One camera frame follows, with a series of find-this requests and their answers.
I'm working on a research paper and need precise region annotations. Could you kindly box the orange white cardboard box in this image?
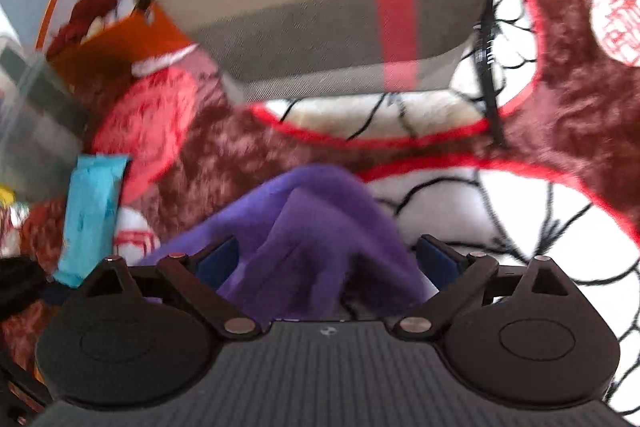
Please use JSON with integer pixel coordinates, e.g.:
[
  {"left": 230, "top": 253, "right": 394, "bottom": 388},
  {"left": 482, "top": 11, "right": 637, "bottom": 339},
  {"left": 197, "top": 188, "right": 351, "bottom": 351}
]
[{"left": 36, "top": 0, "right": 196, "bottom": 83}]

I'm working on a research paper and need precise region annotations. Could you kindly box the red patterned plush blanket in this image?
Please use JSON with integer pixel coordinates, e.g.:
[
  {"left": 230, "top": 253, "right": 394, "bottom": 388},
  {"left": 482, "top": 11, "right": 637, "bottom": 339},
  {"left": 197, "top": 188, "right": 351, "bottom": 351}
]
[{"left": 1, "top": 0, "right": 639, "bottom": 426}]

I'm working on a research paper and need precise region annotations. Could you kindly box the clear plastic storage box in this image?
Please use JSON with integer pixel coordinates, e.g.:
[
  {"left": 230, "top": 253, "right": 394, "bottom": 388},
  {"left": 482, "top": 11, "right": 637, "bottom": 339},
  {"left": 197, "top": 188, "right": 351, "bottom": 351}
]
[{"left": 1, "top": 36, "right": 89, "bottom": 202}]

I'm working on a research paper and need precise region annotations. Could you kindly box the yellow box latch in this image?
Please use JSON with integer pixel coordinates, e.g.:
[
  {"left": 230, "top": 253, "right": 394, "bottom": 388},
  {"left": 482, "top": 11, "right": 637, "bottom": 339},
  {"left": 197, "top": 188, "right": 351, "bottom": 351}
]
[{"left": 0, "top": 186, "right": 15, "bottom": 207}]

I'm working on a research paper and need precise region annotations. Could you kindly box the purple cloth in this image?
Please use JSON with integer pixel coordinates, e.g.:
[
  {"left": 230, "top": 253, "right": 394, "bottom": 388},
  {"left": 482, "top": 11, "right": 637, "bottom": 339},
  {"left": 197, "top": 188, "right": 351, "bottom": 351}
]
[{"left": 141, "top": 165, "right": 435, "bottom": 324}]

